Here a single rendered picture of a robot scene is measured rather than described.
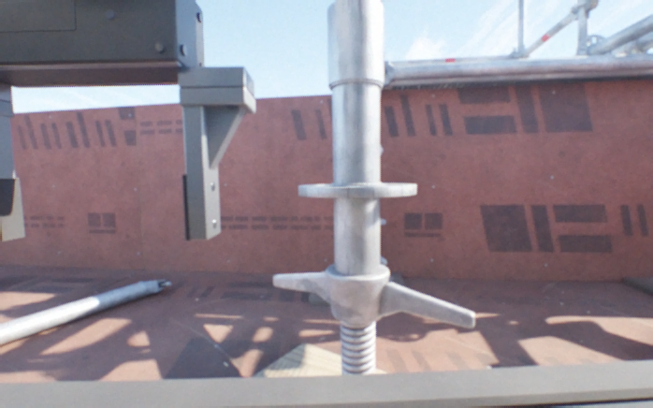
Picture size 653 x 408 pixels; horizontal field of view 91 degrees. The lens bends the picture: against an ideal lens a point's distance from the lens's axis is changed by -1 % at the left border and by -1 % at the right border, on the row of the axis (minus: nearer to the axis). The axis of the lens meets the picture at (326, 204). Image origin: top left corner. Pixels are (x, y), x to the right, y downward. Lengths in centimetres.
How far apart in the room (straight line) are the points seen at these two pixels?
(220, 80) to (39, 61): 10
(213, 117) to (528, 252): 129
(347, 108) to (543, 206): 114
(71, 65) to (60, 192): 163
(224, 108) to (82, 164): 157
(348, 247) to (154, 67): 22
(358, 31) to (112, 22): 21
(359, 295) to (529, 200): 110
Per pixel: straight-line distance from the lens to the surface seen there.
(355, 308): 34
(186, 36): 23
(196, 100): 21
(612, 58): 138
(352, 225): 33
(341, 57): 34
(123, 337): 101
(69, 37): 24
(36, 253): 201
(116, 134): 166
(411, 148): 126
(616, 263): 155
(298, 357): 75
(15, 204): 30
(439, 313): 34
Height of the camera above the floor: 39
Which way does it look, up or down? 5 degrees down
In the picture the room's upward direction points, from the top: 1 degrees counter-clockwise
